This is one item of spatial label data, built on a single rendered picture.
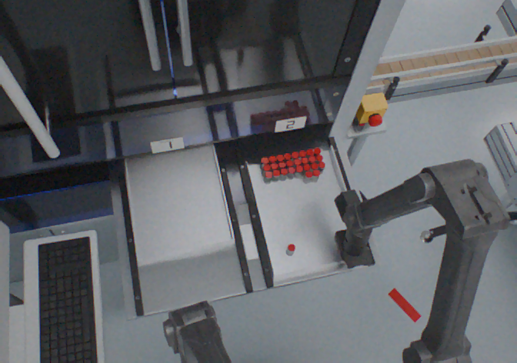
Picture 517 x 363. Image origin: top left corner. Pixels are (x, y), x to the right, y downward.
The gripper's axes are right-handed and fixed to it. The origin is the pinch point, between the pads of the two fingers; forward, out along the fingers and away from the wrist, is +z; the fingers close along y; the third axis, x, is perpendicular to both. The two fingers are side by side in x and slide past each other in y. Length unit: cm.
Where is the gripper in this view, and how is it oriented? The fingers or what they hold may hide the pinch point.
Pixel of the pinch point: (348, 261)
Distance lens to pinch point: 144.1
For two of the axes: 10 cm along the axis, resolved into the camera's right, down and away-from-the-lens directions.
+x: -9.7, 1.8, -1.5
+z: -0.2, 5.7, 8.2
